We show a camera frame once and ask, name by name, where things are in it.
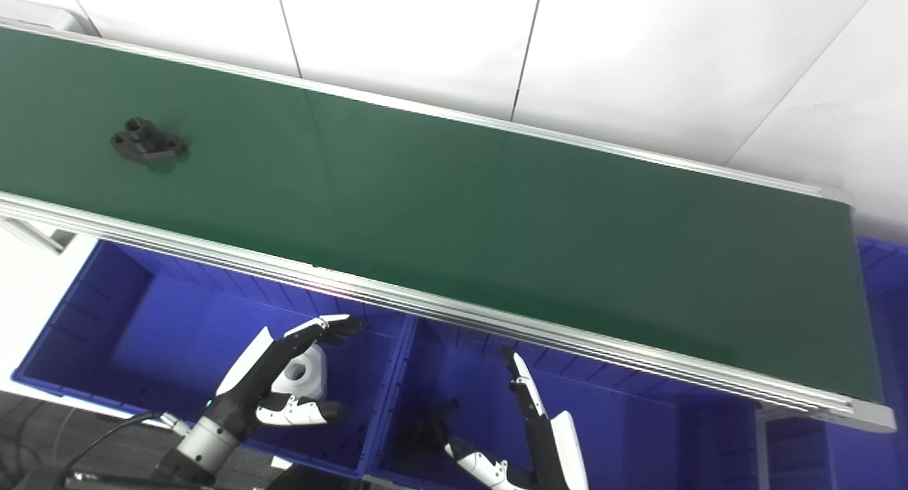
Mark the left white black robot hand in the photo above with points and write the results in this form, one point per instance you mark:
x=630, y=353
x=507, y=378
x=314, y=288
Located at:
x=248, y=383

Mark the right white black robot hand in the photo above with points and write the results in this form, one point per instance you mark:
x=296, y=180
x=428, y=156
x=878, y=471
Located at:
x=550, y=440

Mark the black flange part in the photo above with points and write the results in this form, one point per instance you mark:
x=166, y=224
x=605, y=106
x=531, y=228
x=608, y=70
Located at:
x=145, y=146

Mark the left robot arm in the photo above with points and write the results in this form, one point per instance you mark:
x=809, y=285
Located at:
x=202, y=444

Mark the white plastic part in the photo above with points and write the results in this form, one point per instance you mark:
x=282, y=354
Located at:
x=310, y=376

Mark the blue plastic bin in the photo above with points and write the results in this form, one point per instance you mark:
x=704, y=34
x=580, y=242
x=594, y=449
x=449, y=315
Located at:
x=638, y=433
x=887, y=348
x=142, y=320

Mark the black plastic part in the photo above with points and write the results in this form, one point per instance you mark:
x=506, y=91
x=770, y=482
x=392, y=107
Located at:
x=433, y=430

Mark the green conveyor belt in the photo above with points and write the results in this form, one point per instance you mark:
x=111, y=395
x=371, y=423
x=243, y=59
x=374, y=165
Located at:
x=461, y=213

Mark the aluminium conveyor leg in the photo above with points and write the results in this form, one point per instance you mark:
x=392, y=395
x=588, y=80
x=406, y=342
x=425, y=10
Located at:
x=42, y=236

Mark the grey conveyor end housing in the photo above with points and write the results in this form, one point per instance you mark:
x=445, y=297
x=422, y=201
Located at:
x=42, y=15

